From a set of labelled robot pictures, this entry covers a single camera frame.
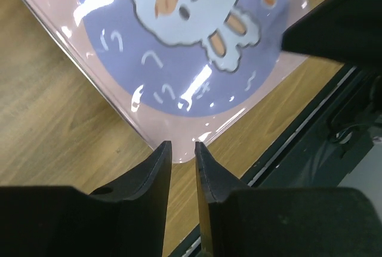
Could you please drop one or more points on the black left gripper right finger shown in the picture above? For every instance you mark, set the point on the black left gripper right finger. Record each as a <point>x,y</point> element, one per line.
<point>238,220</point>

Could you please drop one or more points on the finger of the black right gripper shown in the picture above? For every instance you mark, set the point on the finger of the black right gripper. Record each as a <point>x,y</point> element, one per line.
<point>346,31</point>

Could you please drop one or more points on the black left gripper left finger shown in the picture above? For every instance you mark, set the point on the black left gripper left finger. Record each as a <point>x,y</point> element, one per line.
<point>125,217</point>

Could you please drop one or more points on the pink tin lid with bunny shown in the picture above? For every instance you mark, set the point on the pink tin lid with bunny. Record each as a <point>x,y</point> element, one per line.
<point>176,70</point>

